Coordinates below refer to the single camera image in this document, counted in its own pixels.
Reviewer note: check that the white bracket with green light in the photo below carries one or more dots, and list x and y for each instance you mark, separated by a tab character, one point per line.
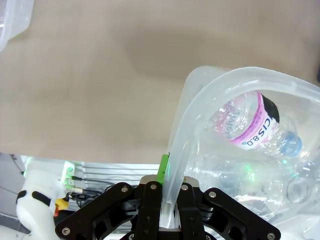
68	173

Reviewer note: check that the clear plastic bin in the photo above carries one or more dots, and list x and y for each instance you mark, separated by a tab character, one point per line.
250	82
12	20

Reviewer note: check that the clear crushed plastic bottle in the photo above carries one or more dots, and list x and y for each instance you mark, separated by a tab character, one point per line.
237	185

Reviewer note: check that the yellow red stop button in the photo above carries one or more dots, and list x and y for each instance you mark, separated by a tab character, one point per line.
61	205

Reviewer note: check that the crushed bottle with pink label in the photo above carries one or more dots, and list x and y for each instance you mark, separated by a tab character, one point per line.
250	122

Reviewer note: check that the aluminium frame rail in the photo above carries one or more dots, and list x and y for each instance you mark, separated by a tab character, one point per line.
112	172

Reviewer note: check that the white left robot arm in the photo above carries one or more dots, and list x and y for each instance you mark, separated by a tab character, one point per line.
35	207

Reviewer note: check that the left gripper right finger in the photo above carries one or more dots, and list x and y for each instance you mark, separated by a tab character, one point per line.
212	212

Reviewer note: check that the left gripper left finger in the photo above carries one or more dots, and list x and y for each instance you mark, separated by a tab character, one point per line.
147	207

